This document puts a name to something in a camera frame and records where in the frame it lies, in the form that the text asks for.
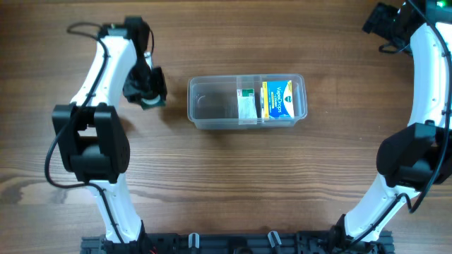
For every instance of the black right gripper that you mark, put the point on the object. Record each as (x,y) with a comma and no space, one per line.
(374,20)

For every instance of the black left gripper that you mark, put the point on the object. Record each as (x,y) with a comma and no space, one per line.
(142,89)

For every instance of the white red ointment box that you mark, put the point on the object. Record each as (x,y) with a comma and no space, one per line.
(246,105)

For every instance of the blue VapoDrops box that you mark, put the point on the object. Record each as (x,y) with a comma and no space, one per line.
(277,99)

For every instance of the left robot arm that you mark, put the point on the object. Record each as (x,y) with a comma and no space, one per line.
(90,137)

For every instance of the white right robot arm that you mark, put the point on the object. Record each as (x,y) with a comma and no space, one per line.
(414,159)

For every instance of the clear plastic container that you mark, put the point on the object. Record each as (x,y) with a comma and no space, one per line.
(212,100)

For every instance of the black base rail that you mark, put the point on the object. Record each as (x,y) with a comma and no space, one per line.
(300,242)

